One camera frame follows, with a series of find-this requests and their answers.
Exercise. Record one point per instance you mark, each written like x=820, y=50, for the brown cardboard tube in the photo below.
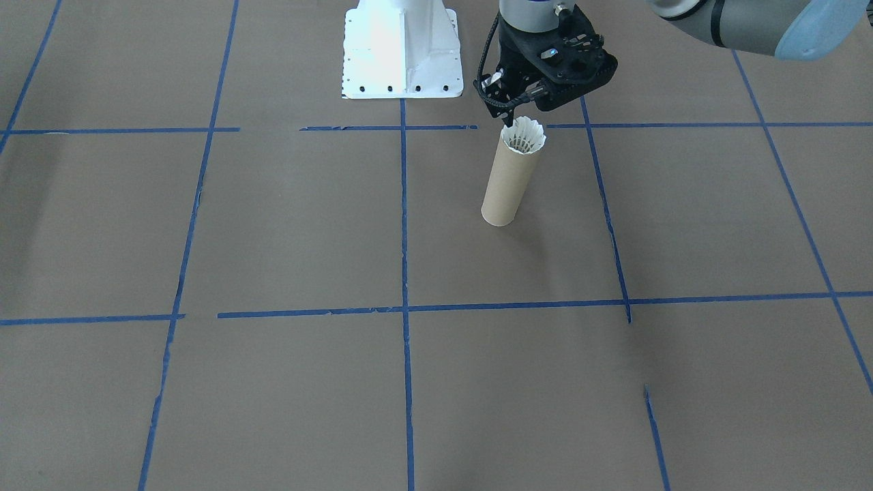
x=505, y=191

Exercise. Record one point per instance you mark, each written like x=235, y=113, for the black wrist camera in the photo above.
x=576, y=75

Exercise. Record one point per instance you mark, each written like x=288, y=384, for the white feather shuttlecock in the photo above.
x=522, y=129

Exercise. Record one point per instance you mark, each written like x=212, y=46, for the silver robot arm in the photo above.
x=736, y=27

